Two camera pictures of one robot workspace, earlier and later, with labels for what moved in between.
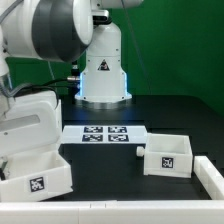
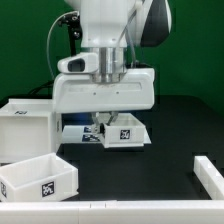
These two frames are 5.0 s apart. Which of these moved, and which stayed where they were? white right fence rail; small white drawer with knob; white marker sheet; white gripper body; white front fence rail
Moved: small white drawer with knob; white gripper body
Stayed: white right fence rail; white marker sheet; white front fence rail
